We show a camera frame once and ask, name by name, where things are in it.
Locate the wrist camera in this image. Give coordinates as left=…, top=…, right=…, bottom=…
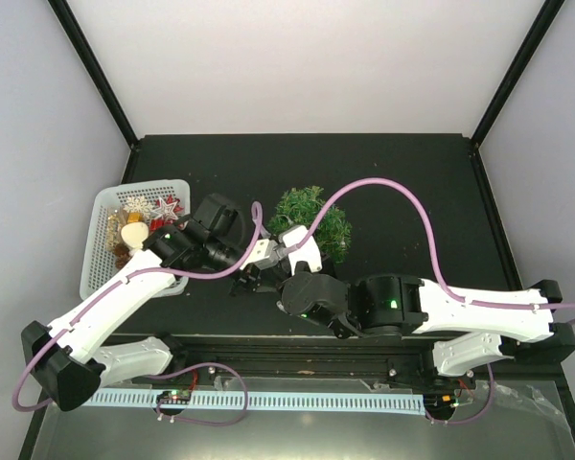
left=278, top=225, right=322, bottom=275
left=241, top=239, right=286, bottom=270

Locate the light blue cable duct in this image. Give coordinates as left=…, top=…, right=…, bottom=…
left=84, top=388, right=426, bottom=416

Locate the small green christmas tree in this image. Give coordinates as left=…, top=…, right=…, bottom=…
left=266, top=185, right=354, bottom=265

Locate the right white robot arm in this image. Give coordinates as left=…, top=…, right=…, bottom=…
left=279, top=271, right=575, bottom=386

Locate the silver red star ornament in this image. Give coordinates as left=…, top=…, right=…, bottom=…
left=151, top=195, right=184, bottom=220

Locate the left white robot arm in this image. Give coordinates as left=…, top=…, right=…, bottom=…
left=16, top=195, right=264, bottom=411

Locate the white round wooden ornament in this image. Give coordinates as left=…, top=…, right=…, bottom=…
left=120, top=221, right=150, bottom=250

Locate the white snowflake ornament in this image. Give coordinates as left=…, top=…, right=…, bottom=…
left=123, top=195, right=155, bottom=219

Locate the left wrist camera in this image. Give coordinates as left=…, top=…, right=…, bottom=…
left=241, top=239, right=286, bottom=270

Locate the brown pine cone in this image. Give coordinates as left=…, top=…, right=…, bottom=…
left=112, top=243, right=130, bottom=270

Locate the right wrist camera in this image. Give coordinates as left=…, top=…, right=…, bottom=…
left=278, top=225, right=322, bottom=275

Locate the white plastic basket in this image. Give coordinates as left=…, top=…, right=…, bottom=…
left=80, top=179, right=191, bottom=299

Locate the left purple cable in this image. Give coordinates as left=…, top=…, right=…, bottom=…
left=11, top=200, right=265, bottom=413

